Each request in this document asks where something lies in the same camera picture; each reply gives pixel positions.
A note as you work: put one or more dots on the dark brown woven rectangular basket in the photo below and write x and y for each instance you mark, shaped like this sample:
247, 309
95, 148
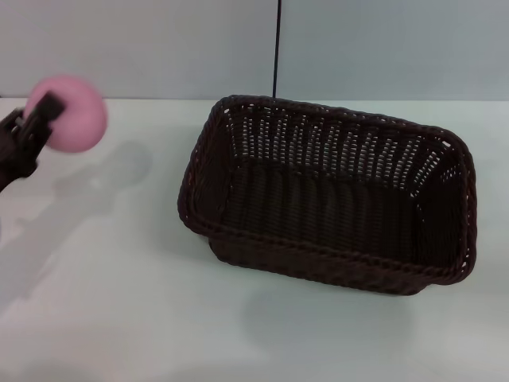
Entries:
318, 215

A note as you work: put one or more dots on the thin black vertical wall strip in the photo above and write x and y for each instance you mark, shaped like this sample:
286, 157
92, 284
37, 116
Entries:
276, 44

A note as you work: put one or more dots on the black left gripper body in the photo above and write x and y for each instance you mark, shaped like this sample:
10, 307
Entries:
16, 147

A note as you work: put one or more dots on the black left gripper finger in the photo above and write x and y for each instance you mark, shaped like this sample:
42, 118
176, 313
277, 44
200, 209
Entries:
49, 108

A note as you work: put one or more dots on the pink toy peach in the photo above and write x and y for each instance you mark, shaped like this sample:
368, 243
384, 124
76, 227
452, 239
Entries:
79, 119

